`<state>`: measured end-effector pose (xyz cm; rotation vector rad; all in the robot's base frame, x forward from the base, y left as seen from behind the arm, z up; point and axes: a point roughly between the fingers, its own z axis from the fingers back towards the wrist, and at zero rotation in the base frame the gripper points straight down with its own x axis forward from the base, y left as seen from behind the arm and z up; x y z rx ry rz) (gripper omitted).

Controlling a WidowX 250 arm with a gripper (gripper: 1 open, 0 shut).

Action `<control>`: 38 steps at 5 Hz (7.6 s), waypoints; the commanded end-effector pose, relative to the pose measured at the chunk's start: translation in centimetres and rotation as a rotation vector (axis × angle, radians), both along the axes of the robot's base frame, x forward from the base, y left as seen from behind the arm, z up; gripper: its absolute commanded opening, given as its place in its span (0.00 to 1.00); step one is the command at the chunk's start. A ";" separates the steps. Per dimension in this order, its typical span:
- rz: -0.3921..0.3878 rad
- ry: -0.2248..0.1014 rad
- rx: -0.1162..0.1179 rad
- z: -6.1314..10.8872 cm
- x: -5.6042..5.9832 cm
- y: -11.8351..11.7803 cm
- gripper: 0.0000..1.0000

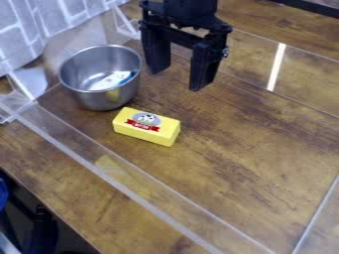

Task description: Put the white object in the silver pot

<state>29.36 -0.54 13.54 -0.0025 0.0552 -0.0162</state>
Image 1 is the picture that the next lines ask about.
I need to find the yellow butter block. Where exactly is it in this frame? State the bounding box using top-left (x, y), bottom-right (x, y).
top-left (112, 107), bottom-right (182, 147)

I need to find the silver metal pot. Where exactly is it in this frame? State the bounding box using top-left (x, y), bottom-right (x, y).
top-left (59, 45), bottom-right (142, 111)

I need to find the white brick pattern cloth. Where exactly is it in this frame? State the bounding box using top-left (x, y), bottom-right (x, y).
top-left (0, 0), bottom-right (130, 77)

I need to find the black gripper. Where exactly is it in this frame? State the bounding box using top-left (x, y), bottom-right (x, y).
top-left (139, 0), bottom-right (234, 91)

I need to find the clear acrylic barrier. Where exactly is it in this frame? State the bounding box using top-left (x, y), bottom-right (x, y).
top-left (0, 0), bottom-right (339, 254)

